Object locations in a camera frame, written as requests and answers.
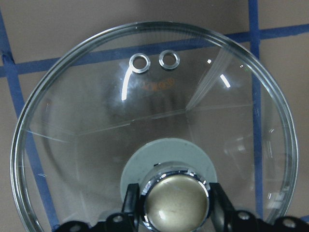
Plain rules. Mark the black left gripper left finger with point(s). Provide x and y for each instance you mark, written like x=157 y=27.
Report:
x=131 y=205

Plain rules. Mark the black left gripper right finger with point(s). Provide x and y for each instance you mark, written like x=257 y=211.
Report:
x=222 y=210

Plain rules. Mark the glass pot lid with knob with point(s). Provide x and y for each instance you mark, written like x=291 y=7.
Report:
x=143 y=94

